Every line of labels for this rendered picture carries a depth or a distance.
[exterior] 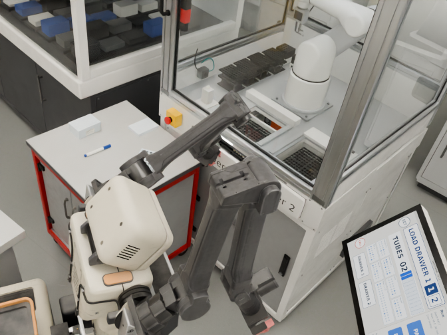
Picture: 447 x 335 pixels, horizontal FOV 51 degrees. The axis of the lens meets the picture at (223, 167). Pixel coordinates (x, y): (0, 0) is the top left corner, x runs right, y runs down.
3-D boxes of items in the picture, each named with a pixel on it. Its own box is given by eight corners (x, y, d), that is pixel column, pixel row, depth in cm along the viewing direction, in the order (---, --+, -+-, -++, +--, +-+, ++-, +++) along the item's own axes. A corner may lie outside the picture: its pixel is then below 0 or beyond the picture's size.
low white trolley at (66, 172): (109, 314, 242) (102, 216, 191) (46, 241, 271) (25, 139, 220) (192, 255, 276) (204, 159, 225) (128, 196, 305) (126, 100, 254)
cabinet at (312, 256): (279, 332, 246) (318, 235, 193) (155, 218, 294) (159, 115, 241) (371, 241, 302) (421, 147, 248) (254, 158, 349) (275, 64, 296)
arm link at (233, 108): (236, 82, 141) (256, 108, 141) (234, 91, 155) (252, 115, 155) (116, 168, 140) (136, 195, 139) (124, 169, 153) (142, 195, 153)
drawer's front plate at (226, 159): (235, 183, 207) (239, 165, 200) (191, 149, 221) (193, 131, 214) (238, 181, 209) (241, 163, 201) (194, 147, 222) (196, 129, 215)
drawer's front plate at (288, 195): (297, 219, 196) (303, 201, 188) (247, 181, 209) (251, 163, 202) (299, 217, 197) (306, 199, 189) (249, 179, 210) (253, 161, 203)
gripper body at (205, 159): (221, 148, 199) (214, 143, 192) (207, 167, 199) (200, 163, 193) (211, 141, 202) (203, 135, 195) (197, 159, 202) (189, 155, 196)
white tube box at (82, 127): (79, 139, 225) (78, 131, 222) (68, 131, 229) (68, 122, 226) (101, 129, 233) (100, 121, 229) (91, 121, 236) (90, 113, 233)
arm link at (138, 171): (111, 179, 140) (122, 193, 140) (138, 159, 139) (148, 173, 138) (121, 177, 149) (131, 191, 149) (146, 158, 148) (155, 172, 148)
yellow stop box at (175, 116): (173, 129, 227) (174, 117, 223) (164, 121, 231) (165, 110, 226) (181, 125, 230) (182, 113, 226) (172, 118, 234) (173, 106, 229)
